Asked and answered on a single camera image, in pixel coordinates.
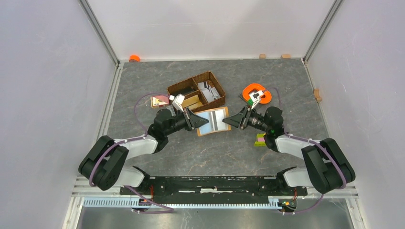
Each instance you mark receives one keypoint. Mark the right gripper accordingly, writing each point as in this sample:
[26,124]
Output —
[236,119]

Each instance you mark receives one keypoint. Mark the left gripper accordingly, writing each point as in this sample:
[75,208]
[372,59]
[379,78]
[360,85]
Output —
[193,121]

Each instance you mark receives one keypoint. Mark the yellow leather card holder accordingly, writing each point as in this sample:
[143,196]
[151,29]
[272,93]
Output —
[215,121]

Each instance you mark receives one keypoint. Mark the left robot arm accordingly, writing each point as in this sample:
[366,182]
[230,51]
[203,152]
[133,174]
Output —
[104,165]

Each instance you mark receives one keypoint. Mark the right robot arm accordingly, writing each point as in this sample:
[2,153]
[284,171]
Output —
[326,167]

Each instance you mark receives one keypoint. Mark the gold VIP cards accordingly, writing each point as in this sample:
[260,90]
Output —
[192,102]

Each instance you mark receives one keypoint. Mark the black cards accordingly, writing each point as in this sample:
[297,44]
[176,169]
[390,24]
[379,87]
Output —
[184,91]

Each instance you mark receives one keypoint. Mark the silver cards pile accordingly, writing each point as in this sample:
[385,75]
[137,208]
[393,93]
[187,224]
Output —
[209,92]

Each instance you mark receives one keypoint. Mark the pink card box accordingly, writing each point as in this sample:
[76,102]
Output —
[159,101]

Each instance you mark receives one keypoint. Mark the blue toy brick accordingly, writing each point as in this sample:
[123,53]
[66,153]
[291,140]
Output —
[171,109]

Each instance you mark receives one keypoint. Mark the brown woven basket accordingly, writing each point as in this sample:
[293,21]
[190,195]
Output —
[206,76]

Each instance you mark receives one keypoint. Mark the pink and green brick stack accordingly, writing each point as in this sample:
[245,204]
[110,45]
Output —
[260,140]

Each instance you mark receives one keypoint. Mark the wooden block left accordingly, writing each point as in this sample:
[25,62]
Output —
[262,56]

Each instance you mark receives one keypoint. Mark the orange tape roll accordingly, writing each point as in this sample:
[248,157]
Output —
[134,58]

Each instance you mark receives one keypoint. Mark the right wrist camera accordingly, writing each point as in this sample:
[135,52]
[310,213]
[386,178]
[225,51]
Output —
[255,96]

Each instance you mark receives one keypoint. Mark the orange plastic ring toy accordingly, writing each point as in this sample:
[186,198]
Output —
[265,98]

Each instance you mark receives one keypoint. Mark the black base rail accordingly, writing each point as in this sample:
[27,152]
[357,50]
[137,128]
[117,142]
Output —
[216,189]

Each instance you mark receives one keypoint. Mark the wooden clip on wall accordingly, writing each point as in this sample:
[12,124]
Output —
[317,95]

